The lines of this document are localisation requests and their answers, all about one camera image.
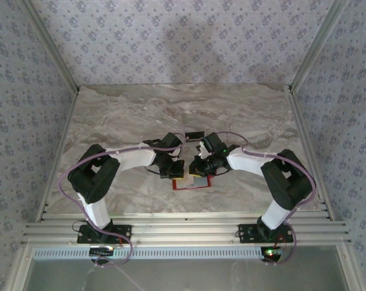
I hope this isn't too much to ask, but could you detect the red card holder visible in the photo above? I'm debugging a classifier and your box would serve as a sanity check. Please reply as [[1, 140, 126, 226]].
[[172, 175, 214, 191]]

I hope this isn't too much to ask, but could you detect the left black controller board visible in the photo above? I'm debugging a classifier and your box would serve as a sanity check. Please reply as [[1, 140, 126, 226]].
[[89, 247, 115, 258]]

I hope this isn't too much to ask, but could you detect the black controller board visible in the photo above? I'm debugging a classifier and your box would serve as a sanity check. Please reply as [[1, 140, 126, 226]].
[[89, 247, 115, 258], [260, 246, 286, 262]]

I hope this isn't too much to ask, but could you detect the right black controller board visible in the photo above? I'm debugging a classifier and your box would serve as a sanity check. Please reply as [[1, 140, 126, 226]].
[[260, 246, 286, 262]]

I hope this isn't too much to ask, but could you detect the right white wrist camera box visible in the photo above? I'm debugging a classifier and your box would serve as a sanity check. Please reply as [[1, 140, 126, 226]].
[[196, 139, 213, 159]]

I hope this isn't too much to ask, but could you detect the aluminium mounting rail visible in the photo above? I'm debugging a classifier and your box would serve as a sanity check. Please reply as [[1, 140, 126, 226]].
[[21, 212, 353, 246]]

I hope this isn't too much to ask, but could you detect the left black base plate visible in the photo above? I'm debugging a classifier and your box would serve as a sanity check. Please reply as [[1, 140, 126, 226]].
[[76, 224, 132, 244]]

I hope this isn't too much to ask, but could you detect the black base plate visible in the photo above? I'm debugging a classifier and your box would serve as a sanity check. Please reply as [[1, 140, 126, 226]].
[[76, 224, 132, 244], [237, 223, 294, 243]]

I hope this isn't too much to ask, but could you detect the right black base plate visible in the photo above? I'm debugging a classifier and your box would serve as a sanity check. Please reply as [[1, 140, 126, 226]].
[[237, 223, 294, 243]]

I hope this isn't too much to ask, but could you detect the grey slotted cable duct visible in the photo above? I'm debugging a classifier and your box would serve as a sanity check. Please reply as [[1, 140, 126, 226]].
[[32, 245, 264, 261]]

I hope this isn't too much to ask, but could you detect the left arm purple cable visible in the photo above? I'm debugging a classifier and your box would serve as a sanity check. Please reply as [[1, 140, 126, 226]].
[[58, 132, 188, 268]]

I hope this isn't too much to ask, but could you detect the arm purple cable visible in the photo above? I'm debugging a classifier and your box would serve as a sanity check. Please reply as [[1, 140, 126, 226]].
[[58, 132, 188, 268], [200, 130, 317, 267]]

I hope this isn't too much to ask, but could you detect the aluminium side rail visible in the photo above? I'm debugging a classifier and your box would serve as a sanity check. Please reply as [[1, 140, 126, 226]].
[[287, 84, 335, 221], [35, 86, 82, 224]]

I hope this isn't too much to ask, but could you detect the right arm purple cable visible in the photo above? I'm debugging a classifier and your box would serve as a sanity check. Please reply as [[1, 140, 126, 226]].
[[200, 130, 317, 267]]

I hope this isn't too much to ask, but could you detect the aluminium corner post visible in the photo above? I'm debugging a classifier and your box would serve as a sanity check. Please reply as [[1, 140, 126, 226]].
[[18, 0, 81, 93], [290, 0, 351, 92]]

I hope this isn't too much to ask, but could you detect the aluminium frame bar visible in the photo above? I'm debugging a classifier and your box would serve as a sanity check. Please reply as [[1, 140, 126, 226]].
[[337, 244, 366, 291], [6, 244, 35, 291]]

